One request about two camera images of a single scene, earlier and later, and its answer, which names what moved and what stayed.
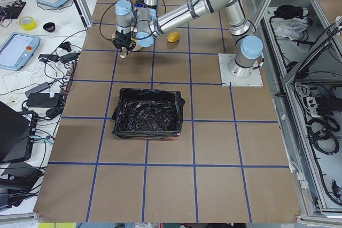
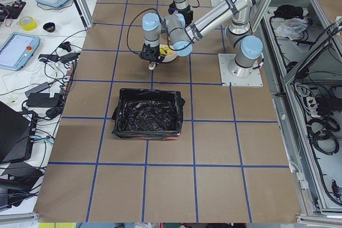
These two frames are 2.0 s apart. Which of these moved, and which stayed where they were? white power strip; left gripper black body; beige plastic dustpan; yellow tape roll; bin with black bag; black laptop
Moved: beige plastic dustpan; left gripper black body
Stayed: white power strip; yellow tape roll; black laptop; bin with black bag
